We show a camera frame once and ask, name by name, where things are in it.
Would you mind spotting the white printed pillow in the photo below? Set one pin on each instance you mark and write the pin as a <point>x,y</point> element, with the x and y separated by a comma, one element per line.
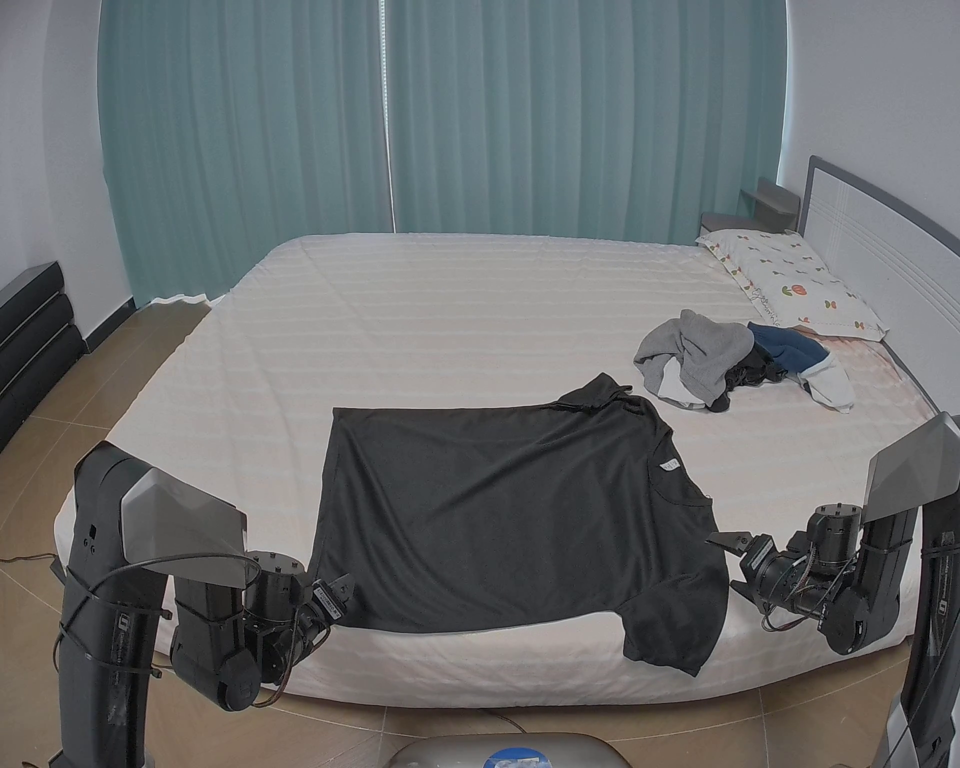
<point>795,281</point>

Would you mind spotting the grey bedside table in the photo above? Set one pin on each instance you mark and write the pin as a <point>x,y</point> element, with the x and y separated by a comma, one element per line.
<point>757,210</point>

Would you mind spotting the pile of clothes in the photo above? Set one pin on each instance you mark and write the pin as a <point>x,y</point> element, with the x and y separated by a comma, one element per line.
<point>705,352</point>

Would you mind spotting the bed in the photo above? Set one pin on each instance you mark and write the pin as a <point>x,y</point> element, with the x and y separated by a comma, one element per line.
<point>450,315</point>

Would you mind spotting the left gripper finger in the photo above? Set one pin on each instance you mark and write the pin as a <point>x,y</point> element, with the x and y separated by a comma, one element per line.
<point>343,587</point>

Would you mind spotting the blue-green curtain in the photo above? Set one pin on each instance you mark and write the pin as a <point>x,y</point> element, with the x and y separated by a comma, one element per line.
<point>585,112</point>
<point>240,135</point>

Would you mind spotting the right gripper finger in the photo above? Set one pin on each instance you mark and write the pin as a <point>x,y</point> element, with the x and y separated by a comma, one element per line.
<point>748,595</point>
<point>731,540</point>

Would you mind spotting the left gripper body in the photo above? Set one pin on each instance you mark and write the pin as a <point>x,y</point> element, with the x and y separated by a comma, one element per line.
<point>321,600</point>

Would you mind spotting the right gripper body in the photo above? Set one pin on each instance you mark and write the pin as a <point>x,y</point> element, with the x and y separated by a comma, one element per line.
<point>769,574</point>

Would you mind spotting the black T-shirt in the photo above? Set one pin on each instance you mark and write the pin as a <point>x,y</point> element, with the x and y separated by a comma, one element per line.
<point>495,510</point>

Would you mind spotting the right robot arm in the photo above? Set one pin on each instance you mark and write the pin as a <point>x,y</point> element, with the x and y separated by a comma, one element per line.
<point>885,555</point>

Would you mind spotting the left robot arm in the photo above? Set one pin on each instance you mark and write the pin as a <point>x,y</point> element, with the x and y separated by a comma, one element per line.
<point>105,570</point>

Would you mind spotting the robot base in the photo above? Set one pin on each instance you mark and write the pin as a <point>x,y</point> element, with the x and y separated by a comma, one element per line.
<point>510,751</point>

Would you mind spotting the black chest of drawers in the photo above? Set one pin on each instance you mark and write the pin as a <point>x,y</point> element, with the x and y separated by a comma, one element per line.
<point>34,337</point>

